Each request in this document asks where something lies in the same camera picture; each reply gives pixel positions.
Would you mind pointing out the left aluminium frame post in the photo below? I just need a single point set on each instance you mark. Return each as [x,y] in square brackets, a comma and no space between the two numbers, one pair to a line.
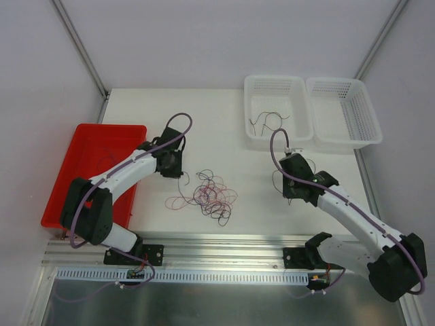
[64,17]

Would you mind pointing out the aluminium frame post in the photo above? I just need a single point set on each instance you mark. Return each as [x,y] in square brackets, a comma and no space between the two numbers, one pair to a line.
[391,21]
[64,17]

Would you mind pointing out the left white plastic basket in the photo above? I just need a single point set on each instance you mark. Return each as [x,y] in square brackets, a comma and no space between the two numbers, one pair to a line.
[277,101]

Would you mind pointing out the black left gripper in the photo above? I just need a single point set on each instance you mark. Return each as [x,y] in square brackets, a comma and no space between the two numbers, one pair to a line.
[175,166]

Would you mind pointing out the right aluminium frame post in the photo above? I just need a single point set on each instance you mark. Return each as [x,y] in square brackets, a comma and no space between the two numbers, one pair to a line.
[391,21]

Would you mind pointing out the aluminium table rail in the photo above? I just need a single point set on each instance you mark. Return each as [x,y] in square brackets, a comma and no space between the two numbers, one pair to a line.
[183,251]

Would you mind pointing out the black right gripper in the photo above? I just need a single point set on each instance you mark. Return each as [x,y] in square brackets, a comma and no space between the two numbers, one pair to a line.
[290,189]

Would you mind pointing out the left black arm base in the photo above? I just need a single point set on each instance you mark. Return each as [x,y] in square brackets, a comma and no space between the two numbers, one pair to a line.
[152,253]

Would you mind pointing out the white plastic basket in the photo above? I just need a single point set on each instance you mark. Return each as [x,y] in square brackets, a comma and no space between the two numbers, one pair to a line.
[344,118]
[277,101]

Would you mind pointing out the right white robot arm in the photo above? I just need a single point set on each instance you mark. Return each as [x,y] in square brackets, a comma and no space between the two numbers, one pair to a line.
[393,263]

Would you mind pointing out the red plastic tray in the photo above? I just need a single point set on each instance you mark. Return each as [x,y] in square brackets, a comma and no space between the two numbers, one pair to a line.
[94,148]

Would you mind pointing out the right white plastic basket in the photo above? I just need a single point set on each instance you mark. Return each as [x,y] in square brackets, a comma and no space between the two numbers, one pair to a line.
[344,118]

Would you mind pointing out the white slotted cable duct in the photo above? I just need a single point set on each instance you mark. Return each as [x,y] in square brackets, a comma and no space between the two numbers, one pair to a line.
[184,276]

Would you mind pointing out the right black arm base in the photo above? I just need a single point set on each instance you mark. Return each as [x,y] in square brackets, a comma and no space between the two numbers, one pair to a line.
[296,258]

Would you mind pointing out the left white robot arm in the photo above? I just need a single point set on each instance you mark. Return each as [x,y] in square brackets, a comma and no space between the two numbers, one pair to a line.
[88,210]

